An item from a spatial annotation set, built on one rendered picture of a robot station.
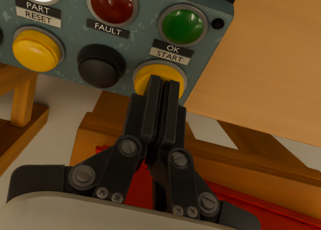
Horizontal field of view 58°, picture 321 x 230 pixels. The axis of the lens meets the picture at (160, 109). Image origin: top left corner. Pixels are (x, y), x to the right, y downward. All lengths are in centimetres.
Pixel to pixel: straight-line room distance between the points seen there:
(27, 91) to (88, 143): 63
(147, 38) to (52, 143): 111
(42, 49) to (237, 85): 13
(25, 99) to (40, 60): 79
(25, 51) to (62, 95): 100
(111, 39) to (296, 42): 13
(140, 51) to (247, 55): 8
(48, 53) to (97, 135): 17
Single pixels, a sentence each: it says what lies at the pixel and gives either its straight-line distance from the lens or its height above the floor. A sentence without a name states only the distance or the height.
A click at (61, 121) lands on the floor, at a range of 120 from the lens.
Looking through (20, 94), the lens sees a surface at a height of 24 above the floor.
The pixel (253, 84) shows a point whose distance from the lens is 22.
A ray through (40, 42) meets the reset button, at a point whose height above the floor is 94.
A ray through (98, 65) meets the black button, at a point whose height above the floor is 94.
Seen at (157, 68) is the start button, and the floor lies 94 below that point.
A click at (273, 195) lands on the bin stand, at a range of 40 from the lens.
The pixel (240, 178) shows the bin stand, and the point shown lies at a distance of 37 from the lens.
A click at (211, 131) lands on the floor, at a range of 122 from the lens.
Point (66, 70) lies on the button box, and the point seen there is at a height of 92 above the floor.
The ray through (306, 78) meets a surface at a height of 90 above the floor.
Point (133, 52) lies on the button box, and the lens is 16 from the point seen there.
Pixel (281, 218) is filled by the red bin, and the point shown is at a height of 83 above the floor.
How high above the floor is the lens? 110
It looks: 72 degrees down
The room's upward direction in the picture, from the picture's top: 166 degrees clockwise
